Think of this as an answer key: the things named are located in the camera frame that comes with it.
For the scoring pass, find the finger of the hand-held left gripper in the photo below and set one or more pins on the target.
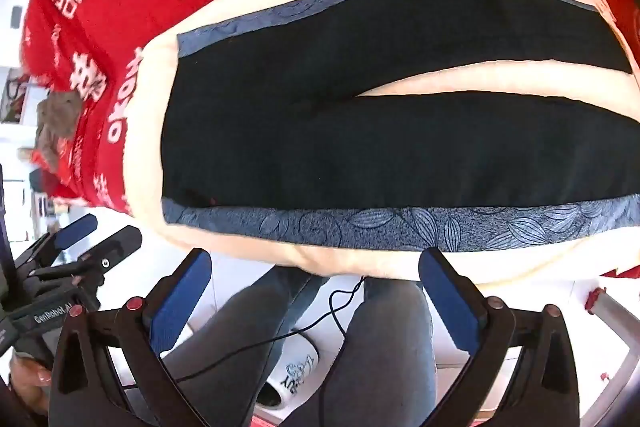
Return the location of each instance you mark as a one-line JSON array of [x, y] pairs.
[[75, 231], [112, 247]]

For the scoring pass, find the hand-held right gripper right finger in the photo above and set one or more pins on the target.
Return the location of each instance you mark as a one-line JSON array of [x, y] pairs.
[[450, 302]]

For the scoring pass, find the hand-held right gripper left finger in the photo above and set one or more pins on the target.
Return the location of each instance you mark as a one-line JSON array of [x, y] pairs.
[[180, 302]]

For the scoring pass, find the black pants with blue trim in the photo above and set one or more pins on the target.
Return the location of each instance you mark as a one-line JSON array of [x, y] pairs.
[[350, 147]]

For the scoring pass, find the person's left hand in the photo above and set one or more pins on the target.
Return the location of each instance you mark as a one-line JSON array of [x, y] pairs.
[[25, 377]]

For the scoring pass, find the person's left leg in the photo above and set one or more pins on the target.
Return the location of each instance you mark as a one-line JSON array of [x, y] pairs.
[[225, 357]]

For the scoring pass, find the person's leg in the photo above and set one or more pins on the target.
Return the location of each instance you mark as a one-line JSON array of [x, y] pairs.
[[225, 357], [385, 357]]

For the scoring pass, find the person's right leg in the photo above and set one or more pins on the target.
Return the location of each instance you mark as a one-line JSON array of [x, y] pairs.
[[385, 357]]

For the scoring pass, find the brown plush toy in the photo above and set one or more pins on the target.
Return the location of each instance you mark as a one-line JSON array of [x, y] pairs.
[[55, 122]]

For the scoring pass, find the white printed slipper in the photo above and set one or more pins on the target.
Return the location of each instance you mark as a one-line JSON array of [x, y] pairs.
[[295, 372]]

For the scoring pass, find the metal tube frame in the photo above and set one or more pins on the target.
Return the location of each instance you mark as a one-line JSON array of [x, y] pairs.
[[617, 309]]

